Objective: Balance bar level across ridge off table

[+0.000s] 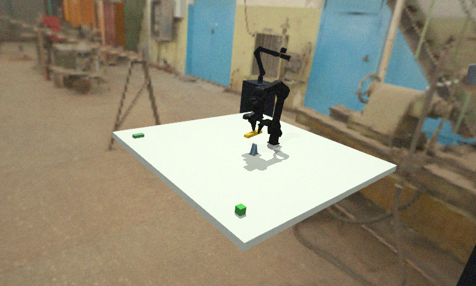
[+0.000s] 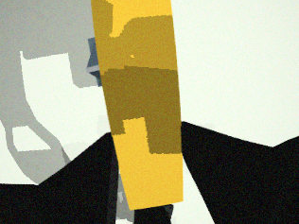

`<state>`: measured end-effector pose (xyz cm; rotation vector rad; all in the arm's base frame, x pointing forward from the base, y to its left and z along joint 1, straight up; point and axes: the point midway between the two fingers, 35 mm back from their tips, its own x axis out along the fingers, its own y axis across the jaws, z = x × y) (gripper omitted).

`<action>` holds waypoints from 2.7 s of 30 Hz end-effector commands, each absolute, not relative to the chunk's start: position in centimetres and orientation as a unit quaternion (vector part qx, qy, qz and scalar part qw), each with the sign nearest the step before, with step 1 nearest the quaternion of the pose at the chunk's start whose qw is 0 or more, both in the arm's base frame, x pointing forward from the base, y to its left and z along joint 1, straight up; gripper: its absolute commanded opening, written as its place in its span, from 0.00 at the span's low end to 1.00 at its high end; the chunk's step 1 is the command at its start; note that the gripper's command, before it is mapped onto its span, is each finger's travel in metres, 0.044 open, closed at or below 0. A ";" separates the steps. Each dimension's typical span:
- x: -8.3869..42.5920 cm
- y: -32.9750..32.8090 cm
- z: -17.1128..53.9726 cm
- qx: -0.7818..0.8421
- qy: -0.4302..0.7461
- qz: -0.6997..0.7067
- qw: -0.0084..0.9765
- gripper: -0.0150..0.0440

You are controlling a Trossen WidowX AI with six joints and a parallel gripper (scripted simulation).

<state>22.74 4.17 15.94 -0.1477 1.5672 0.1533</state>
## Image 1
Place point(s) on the yellow bar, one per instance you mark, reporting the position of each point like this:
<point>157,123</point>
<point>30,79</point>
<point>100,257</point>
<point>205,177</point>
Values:
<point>251,134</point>

